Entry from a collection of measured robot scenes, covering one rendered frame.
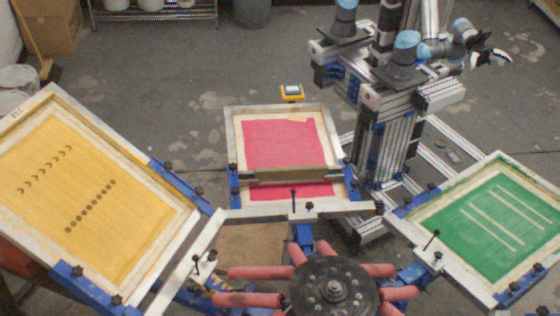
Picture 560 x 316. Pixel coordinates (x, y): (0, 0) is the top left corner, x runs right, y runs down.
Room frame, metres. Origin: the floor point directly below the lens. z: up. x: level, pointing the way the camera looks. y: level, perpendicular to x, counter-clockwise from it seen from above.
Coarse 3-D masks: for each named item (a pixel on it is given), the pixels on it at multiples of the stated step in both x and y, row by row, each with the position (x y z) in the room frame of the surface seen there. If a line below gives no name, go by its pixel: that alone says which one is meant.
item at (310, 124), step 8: (280, 120) 2.37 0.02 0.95; (288, 120) 2.37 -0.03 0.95; (312, 120) 2.39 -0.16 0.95; (280, 128) 2.30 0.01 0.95; (312, 128) 2.32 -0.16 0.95; (312, 136) 2.25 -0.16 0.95; (312, 144) 2.18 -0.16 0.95; (320, 144) 2.19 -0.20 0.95; (320, 152) 2.12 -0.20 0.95; (320, 160) 2.06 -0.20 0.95; (296, 184) 1.88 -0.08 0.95; (304, 184) 1.88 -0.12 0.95; (312, 184) 1.88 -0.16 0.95; (320, 184) 1.89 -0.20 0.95; (328, 184) 1.89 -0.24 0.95; (296, 192) 1.82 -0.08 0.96; (304, 192) 1.83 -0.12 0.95; (312, 192) 1.83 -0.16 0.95; (320, 192) 1.83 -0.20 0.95; (328, 192) 1.84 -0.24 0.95
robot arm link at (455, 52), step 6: (456, 42) 2.17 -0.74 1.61; (450, 48) 2.16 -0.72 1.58; (456, 48) 2.17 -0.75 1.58; (462, 48) 2.16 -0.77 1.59; (450, 54) 2.15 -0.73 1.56; (456, 54) 2.16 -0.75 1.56; (462, 54) 2.16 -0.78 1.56; (450, 60) 2.17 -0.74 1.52; (456, 60) 2.16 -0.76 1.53; (462, 60) 2.17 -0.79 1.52
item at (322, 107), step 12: (228, 108) 2.40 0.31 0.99; (240, 108) 2.41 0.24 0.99; (252, 108) 2.41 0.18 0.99; (264, 108) 2.42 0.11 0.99; (276, 108) 2.43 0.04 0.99; (288, 108) 2.44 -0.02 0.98; (300, 108) 2.45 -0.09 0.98; (312, 108) 2.47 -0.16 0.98; (324, 108) 2.46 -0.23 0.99; (228, 120) 2.30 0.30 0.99; (324, 120) 2.38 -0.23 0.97; (228, 132) 2.19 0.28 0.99; (336, 132) 2.25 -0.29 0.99; (228, 144) 2.10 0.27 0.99; (336, 144) 2.15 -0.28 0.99; (228, 156) 2.01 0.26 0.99; (336, 156) 2.07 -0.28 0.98; (264, 204) 1.70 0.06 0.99; (276, 204) 1.70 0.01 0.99; (288, 204) 1.71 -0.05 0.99; (300, 204) 1.71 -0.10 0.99
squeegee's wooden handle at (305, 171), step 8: (264, 168) 1.87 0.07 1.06; (272, 168) 1.87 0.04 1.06; (280, 168) 1.87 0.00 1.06; (288, 168) 1.88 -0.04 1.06; (296, 168) 1.88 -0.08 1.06; (304, 168) 1.88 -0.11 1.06; (312, 168) 1.89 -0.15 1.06; (320, 168) 1.89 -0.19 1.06; (328, 168) 1.90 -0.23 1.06; (256, 176) 1.84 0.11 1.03; (264, 176) 1.84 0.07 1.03; (272, 176) 1.85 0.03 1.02; (280, 176) 1.86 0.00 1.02; (288, 176) 1.86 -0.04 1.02; (296, 176) 1.87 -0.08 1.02; (304, 176) 1.88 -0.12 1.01; (312, 176) 1.88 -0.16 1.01; (320, 176) 1.89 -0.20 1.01
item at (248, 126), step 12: (252, 120) 2.35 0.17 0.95; (264, 120) 2.36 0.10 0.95; (276, 120) 2.37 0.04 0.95; (252, 132) 2.25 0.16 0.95; (252, 144) 2.15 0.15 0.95; (252, 156) 2.06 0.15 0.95; (252, 168) 1.97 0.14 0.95; (252, 192) 1.80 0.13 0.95; (264, 192) 1.81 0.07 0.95; (276, 192) 1.81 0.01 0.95; (288, 192) 1.82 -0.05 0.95
